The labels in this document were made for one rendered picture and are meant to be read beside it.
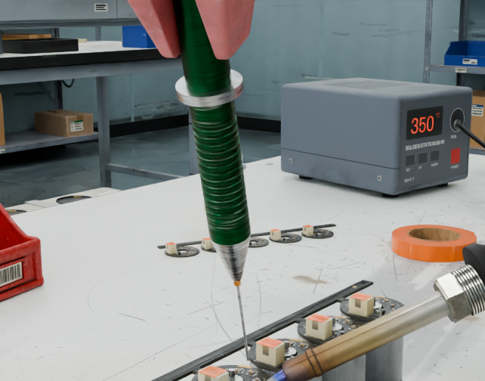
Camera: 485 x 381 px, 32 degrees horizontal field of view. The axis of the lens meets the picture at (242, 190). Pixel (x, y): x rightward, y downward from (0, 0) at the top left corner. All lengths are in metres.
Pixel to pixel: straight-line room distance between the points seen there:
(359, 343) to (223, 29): 0.11
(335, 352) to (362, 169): 0.54
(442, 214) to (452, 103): 0.13
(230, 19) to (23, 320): 0.34
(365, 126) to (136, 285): 0.32
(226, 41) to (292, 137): 0.67
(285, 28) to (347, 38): 0.53
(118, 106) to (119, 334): 5.62
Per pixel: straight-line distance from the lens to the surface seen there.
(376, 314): 0.32
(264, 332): 0.30
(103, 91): 4.05
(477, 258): 0.26
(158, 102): 6.34
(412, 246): 0.60
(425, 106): 0.79
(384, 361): 0.33
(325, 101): 0.81
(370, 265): 0.59
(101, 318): 0.50
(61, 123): 5.26
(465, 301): 0.26
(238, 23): 0.19
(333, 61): 5.85
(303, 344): 0.29
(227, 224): 0.21
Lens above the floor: 0.93
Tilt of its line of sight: 13 degrees down
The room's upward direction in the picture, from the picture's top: straight up
